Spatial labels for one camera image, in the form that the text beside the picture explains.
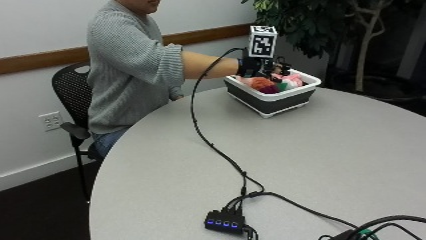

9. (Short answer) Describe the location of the orange soft toy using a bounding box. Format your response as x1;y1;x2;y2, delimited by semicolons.
250;76;277;91

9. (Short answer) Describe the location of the white and grey plastic basin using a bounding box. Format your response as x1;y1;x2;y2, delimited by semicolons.
223;68;323;119

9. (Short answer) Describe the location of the black table cable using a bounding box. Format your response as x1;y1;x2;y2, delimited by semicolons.
239;191;426;240

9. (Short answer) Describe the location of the black mesh office chair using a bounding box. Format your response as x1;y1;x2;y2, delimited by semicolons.
51;62;106;203

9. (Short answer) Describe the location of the pink soft toy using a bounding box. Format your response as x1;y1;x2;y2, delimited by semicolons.
271;73;305;88

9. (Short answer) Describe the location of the dark red soft toy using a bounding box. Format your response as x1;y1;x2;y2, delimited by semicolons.
259;85;281;95

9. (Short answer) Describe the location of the green indoor tree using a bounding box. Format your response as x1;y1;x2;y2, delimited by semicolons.
242;0;426;93

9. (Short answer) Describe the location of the white wall power outlet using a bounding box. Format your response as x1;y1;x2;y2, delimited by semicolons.
38;110;64;133

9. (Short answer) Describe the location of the white marker cube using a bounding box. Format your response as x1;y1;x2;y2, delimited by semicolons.
248;25;279;59

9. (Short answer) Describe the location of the the person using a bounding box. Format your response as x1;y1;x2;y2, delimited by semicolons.
86;0;187;160

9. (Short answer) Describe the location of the black hub with blue lights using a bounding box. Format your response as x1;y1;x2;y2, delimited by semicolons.
204;209;247;235

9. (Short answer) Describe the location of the wooden wall rail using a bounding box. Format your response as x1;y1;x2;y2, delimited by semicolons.
0;23;255;75

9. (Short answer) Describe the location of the black glove cable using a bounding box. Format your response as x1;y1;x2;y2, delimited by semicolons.
190;47;267;214

